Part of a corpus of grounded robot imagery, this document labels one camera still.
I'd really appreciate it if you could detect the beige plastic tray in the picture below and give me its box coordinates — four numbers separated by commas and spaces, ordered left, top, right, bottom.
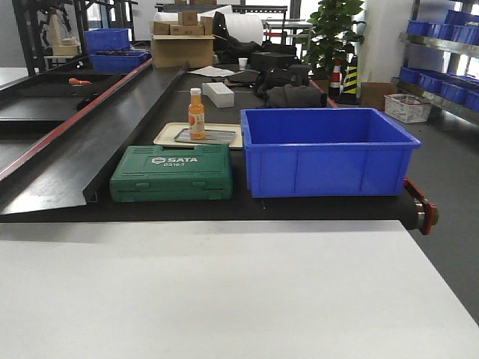
153, 123, 242, 150

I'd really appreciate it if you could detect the large blue plastic bin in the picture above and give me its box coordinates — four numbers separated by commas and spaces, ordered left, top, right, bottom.
240, 108, 421, 198

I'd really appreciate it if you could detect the orange juice bottle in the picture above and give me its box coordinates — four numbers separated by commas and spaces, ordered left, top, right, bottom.
188, 88, 206, 140

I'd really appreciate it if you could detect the white rectangular box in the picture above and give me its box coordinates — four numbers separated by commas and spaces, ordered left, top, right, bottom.
202, 82, 234, 108

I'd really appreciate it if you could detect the green SATA tool case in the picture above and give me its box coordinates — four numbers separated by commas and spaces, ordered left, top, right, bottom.
109, 144, 233, 202

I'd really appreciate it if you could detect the white paper cup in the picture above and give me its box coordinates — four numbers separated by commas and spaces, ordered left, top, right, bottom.
238, 58, 248, 70

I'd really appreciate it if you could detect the black bag on table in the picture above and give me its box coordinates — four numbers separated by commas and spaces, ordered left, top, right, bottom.
253, 64, 311, 98

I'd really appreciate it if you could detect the red white traffic cone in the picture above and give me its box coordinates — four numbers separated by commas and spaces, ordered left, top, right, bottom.
329, 59, 341, 99

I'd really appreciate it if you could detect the yellow black traffic cone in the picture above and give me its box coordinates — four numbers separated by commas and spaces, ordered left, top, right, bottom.
336, 55, 359, 105

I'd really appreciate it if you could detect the large cardboard box on table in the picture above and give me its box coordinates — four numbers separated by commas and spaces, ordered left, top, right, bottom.
150, 35, 214, 68

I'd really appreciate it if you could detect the brown cardboard box on floor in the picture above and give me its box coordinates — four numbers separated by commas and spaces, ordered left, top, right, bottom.
360, 82, 397, 111

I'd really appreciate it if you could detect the green potted plant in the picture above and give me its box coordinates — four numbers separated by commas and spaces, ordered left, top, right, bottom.
304, 0, 366, 79

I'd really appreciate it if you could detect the white plastic basket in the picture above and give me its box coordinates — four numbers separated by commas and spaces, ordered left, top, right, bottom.
385, 93, 432, 123

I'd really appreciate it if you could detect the blue bin on far table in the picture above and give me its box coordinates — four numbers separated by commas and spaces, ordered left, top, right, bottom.
84, 28, 130, 55

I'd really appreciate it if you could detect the steel shelf rack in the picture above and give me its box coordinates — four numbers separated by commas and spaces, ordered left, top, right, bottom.
391, 0, 479, 117

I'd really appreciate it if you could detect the red conveyor end bracket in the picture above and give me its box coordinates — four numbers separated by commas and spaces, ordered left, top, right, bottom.
403, 178, 439, 236

